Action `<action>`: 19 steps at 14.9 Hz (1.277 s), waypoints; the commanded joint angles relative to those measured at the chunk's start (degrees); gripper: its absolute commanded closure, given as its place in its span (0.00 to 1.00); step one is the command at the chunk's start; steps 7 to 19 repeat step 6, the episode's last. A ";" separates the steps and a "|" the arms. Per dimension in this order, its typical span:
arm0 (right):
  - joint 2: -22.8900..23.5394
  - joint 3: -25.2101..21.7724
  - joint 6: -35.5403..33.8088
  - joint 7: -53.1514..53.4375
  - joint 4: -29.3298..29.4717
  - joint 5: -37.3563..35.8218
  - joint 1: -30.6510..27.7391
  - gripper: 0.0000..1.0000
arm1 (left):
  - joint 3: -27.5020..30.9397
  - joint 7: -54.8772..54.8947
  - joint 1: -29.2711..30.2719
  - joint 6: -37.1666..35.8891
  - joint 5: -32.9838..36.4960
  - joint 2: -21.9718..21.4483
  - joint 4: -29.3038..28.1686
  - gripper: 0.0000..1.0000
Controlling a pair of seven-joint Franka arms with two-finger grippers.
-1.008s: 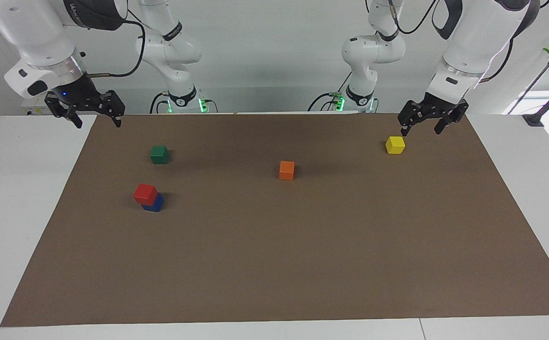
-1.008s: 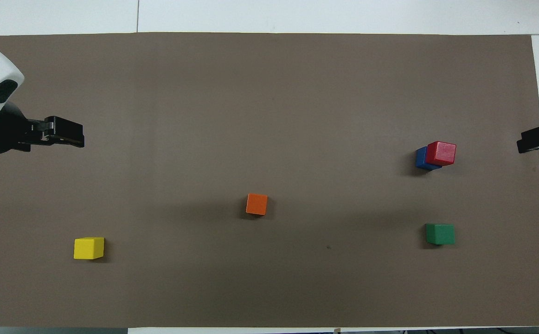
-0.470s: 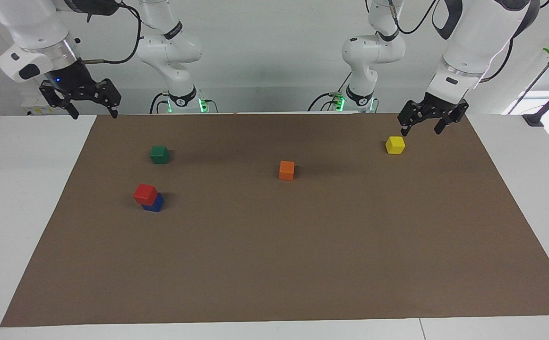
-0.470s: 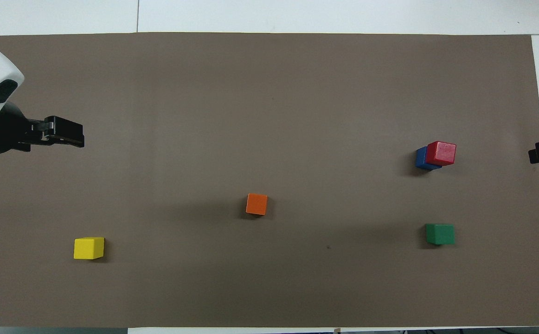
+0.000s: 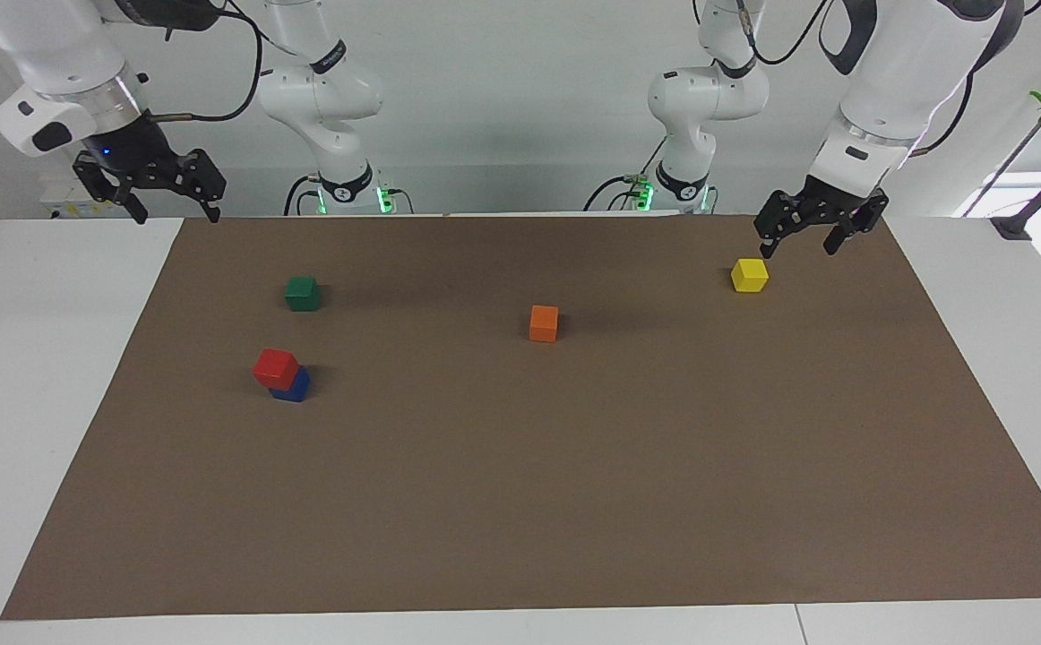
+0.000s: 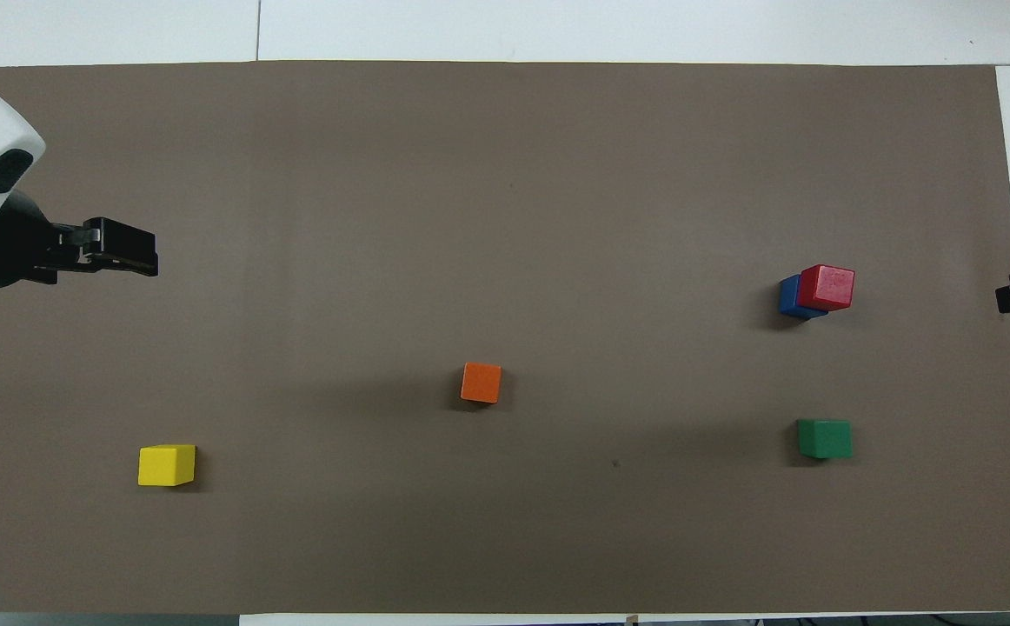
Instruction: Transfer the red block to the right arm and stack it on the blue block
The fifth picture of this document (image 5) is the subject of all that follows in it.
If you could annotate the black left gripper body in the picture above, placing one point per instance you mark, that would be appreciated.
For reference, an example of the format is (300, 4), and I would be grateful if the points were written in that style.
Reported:
(838, 202)

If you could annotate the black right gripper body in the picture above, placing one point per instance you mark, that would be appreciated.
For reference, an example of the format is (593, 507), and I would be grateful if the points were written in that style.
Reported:
(135, 152)

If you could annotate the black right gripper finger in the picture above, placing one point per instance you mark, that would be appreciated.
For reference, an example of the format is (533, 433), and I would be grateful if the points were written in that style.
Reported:
(107, 184)
(205, 175)

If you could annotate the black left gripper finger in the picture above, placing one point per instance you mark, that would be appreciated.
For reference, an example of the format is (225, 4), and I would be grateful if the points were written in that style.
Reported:
(861, 222)
(780, 219)

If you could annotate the red cube block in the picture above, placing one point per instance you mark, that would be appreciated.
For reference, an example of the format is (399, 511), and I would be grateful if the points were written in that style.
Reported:
(275, 368)

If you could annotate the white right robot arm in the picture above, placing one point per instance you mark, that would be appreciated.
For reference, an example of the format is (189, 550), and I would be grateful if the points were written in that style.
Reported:
(55, 45)

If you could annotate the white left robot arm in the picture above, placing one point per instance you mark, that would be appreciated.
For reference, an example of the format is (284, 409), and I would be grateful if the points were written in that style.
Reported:
(915, 72)

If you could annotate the yellow cube block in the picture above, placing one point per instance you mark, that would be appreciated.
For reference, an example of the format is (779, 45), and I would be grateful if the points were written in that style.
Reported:
(750, 275)

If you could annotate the green cube block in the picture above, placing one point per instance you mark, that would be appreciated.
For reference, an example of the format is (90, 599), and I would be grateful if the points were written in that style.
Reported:
(303, 294)

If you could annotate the blue cube block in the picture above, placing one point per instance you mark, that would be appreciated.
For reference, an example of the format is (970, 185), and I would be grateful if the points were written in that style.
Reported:
(298, 390)

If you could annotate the orange cube block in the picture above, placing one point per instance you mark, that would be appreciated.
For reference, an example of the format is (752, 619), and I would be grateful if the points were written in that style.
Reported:
(544, 323)

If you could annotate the white box with yellow label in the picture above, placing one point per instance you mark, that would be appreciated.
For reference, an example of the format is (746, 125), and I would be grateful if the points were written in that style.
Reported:
(68, 208)

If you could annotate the brown table mat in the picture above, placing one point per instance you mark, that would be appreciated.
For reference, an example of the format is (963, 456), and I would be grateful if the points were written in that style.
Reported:
(520, 484)

